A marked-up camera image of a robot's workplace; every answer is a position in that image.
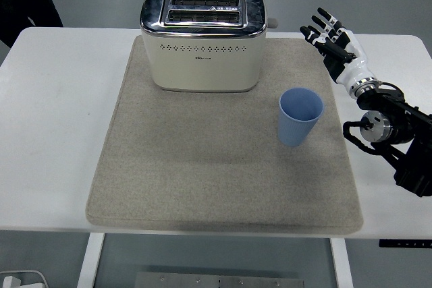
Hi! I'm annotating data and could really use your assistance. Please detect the cream chrome two-slot toaster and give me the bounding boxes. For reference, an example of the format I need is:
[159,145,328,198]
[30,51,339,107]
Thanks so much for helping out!
[139,0,280,93]

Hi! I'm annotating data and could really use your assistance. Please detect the beige felt table mat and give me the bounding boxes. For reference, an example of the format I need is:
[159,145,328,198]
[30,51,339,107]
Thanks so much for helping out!
[85,36,365,234]

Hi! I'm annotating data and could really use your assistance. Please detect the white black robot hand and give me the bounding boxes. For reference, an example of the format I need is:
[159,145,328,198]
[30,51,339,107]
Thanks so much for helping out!
[299,7,378,96]

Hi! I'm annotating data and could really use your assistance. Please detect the black table control panel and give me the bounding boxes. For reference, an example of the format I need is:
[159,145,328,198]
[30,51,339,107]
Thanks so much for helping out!
[378,239,432,248]

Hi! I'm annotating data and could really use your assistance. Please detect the white cable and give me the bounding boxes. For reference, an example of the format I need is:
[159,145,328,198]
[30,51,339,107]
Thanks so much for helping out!
[0,269,49,288]

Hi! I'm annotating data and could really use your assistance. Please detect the blue ribbed plastic cup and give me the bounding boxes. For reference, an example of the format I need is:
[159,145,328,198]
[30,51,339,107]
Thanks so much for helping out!
[277,87,325,148]

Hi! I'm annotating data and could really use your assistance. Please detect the white table leg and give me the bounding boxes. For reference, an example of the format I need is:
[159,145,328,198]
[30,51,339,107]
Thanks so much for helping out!
[329,237,354,288]
[76,233,106,288]

